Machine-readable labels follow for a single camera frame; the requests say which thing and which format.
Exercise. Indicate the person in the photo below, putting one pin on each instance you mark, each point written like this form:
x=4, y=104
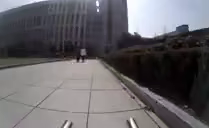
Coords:
x=83, y=54
x=78, y=58

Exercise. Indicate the group of trees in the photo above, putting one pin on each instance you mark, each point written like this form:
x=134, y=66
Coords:
x=130, y=40

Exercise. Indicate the grey paved slab path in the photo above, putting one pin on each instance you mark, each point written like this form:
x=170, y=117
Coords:
x=68, y=90

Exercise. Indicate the grey stone kerb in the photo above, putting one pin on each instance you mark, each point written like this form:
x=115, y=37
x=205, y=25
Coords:
x=148, y=96

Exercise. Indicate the large grey building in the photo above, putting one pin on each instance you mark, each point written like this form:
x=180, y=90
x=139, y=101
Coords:
x=62, y=28

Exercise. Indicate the dark green hedge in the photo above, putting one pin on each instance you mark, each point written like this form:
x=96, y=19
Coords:
x=165, y=70

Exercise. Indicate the robot's own part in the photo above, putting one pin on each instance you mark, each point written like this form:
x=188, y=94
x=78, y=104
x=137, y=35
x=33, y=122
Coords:
x=66, y=124
x=132, y=122

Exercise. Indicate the distant building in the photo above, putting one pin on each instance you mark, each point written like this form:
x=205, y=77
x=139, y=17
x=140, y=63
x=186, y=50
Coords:
x=182, y=28

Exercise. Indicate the raised ground strip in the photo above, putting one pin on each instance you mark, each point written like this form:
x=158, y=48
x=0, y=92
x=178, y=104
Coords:
x=18, y=62

